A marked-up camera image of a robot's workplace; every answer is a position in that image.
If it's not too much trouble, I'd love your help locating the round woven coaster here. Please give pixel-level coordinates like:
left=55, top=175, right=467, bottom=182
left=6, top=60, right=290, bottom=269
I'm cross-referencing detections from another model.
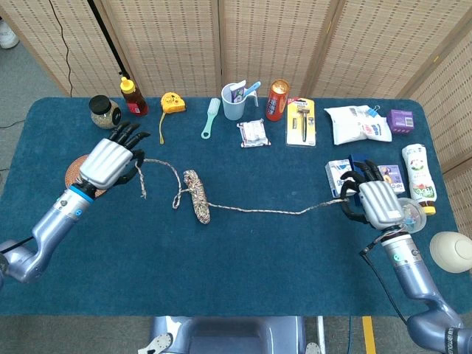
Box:
left=64, top=153, right=106, bottom=198

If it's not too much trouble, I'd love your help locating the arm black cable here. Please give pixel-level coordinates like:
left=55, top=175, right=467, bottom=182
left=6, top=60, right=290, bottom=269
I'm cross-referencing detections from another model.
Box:
left=0, top=237, right=34, bottom=255
left=359, top=243, right=410, bottom=327

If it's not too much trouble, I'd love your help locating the white snack packet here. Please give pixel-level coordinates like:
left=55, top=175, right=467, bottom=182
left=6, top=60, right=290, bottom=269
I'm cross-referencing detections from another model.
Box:
left=236, top=118, right=272, bottom=149

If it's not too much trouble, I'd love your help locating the white shoe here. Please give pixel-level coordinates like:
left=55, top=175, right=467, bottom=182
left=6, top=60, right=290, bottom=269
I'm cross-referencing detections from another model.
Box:
left=0, top=20, right=20, bottom=49

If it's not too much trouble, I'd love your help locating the cream round bowl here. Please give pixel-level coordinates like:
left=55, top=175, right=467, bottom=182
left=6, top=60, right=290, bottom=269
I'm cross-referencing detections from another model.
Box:
left=429, top=231, right=472, bottom=274

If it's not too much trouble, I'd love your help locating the light blue cup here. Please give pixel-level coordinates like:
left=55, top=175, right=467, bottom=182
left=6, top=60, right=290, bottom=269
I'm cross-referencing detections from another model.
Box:
left=221, top=83, right=259, bottom=122

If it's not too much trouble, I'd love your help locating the white blue carton box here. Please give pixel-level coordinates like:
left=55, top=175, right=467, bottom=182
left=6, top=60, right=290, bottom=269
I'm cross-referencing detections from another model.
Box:
left=324, top=159, right=355, bottom=198

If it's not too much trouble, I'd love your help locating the white metal leg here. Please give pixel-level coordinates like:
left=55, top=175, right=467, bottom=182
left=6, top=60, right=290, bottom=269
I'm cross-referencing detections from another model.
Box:
left=316, top=316, right=327, bottom=354

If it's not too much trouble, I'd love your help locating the braided beige rope bundle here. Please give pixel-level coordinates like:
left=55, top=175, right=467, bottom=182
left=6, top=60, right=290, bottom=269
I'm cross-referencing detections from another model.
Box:
left=134, top=158, right=350, bottom=225

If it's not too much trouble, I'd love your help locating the blue toothbrush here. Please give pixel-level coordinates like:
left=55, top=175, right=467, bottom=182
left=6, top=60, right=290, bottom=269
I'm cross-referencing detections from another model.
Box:
left=243, top=80, right=262, bottom=99

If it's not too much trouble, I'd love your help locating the orange soda can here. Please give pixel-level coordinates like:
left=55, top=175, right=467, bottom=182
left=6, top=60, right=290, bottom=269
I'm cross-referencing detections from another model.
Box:
left=265, top=78, right=291, bottom=122

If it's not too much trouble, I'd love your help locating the mint green brush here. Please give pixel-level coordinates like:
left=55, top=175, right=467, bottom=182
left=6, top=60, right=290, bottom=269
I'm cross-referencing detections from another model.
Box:
left=201, top=97, right=222, bottom=140

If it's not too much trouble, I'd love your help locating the clear tub of clips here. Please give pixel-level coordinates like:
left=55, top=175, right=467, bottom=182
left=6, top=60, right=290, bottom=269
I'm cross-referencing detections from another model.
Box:
left=396, top=197, right=428, bottom=234

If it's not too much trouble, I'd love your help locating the dark blue long box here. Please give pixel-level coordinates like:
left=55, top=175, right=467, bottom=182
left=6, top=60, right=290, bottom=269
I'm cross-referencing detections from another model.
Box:
left=348, top=153, right=369, bottom=207

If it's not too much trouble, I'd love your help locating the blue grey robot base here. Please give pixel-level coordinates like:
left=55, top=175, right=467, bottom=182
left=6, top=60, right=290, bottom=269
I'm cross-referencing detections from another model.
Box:
left=138, top=316, right=322, bottom=354

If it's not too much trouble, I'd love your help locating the white plastic bag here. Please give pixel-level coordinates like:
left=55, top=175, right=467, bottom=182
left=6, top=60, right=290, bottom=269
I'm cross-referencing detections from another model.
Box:
left=324, top=105, right=393, bottom=146

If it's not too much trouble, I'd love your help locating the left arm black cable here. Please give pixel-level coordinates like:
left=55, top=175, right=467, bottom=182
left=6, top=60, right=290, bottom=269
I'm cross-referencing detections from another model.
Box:
left=0, top=237, right=34, bottom=255

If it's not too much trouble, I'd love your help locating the glass jar black lid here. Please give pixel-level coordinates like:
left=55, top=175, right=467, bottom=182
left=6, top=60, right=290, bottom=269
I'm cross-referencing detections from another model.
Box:
left=88, top=94, right=122, bottom=130

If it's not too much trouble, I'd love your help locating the bamboo folding screen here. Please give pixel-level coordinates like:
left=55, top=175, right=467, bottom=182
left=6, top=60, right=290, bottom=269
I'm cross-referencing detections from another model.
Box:
left=0, top=0, right=472, bottom=178

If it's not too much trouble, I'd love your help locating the black stand pole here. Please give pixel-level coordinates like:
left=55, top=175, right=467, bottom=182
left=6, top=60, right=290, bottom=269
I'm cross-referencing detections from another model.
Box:
left=87, top=0, right=133, bottom=80

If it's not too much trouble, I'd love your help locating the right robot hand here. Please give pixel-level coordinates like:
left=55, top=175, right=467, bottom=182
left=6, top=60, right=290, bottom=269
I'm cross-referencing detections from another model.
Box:
left=339, top=159, right=405, bottom=230

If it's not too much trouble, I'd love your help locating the purple fruit print box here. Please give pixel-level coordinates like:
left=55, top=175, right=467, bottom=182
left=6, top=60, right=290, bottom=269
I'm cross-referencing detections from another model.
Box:
left=376, top=164, right=406, bottom=195

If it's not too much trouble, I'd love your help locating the blue felt table cover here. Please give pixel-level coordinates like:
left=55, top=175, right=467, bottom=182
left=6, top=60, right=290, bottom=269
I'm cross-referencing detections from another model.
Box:
left=0, top=96, right=466, bottom=318

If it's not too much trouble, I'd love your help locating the yellow tape measure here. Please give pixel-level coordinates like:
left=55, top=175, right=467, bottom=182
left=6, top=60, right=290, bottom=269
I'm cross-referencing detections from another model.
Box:
left=159, top=91, right=187, bottom=145

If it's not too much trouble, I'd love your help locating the thin black hanging cable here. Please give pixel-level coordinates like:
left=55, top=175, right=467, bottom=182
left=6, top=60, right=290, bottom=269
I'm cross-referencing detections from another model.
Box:
left=49, top=0, right=74, bottom=97

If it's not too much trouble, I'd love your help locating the toothpaste tube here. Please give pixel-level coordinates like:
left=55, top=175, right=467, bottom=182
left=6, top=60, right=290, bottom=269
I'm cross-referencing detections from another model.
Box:
left=229, top=80, right=247, bottom=103

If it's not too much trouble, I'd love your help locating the white sauce bottle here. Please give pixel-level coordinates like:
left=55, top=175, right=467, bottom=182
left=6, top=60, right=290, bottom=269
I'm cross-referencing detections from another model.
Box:
left=401, top=143, right=438, bottom=216

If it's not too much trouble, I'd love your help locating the razor in yellow package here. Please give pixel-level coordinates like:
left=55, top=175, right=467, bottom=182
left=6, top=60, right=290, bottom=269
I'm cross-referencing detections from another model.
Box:
left=286, top=97, right=318, bottom=148

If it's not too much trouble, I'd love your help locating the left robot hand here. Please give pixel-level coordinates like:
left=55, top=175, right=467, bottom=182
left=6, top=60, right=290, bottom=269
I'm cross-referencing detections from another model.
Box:
left=79, top=120, right=151, bottom=191

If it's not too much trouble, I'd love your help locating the honey bottle yellow cap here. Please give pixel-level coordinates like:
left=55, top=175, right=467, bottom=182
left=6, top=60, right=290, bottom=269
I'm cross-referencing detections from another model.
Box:
left=119, top=76, right=150, bottom=117

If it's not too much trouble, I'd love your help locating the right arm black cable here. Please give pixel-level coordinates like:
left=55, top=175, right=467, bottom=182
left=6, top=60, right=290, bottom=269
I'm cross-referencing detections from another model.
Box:
left=359, top=243, right=410, bottom=327

